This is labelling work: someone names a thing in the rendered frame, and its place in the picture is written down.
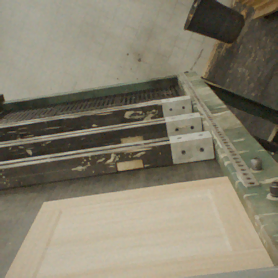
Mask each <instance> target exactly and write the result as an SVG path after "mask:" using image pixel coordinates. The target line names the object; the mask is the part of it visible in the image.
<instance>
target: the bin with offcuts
mask: <svg viewBox="0 0 278 278"><path fill-rule="evenodd" d="M243 21H244V15H243V14H242V13H239V12H237V11H235V10H234V9H232V8H230V7H228V6H226V5H224V4H222V3H220V2H218V1H217V0H194V2H193V5H192V7H191V9H190V11H189V14H188V15H187V18H186V21H185V24H184V28H183V29H184V30H188V31H191V32H195V33H197V34H201V35H204V36H207V37H211V38H214V39H217V40H220V41H223V42H226V43H233V42H234V41H235V39H236V37H237V36H238V34H239V32H240V30H241V28H242V25H243Z"/></svg>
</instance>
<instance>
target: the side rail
mask: <svg viewBox="0 0 278 278"><path fill-rule="evenodd" d="M177 84H178V83H177V75H176V74H174V75H170V76H162V77H157V78H150V79H142V80H138V81H130V82H126V83H118V84H111V85H106V86H99V87H92V88H87V89H79V90H75V91H67V92H60V93H55V94H48V95H43V96H35V97H28V98H23V99H16V100H11V101H6V102H4V103H2V106H3V109H4V111H9V110H17V109H24V108H29V107H37V106H41V105H49V104H57V103H61V102H69V101H76V100H81V99H89V98H93V97H101V96H108V95H113V94H120V93H125V92H132V91H140V90H145V89H152V88H157V87H165V86H172V85H177Z"/></svg>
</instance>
